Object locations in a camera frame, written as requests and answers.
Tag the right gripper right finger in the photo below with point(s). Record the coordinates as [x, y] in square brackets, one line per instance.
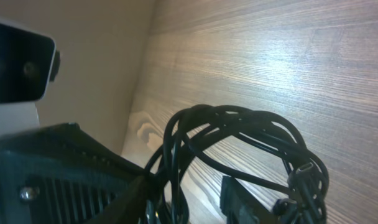
[240, 206]

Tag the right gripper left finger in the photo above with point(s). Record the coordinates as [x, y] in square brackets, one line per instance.
[59, 174]

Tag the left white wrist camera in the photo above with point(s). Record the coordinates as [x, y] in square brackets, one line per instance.
[29, 61]

